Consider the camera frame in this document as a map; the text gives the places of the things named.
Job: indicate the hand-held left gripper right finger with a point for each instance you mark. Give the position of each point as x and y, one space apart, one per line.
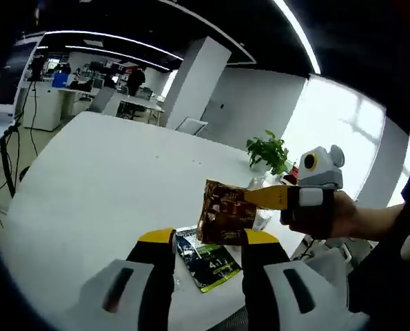
259 276

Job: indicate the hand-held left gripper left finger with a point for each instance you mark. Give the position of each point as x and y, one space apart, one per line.
153 276

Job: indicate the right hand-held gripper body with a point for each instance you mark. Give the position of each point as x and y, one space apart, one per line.
323 172

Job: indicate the gold skincare sachet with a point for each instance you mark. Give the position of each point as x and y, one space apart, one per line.
225 213

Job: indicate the black green skincare sachet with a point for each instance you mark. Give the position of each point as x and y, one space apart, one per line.
211 265

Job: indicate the person's right hand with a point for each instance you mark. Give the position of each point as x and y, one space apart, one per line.
332 222

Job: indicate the red box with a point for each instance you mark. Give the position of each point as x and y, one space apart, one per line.
290 175

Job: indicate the green potted plant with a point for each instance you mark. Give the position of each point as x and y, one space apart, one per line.
266 151

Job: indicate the white-framed chair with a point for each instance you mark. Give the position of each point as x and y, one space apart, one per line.
192 125

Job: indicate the white column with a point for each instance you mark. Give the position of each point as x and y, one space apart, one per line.
197 82

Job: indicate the long ceiling light strip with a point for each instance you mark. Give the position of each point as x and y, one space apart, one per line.
301 34

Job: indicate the white office desk row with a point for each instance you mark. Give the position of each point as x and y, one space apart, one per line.
139 103

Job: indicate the grey swivel chair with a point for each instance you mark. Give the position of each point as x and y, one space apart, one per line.
103 101

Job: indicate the black stand legs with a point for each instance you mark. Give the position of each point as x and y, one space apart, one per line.
8 162

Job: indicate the white cabinet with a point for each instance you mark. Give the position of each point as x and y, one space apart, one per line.
42 108

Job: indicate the blue box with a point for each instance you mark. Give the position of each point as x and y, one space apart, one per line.
60 79

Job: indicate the large black screen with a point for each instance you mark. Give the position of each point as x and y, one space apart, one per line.
6 89

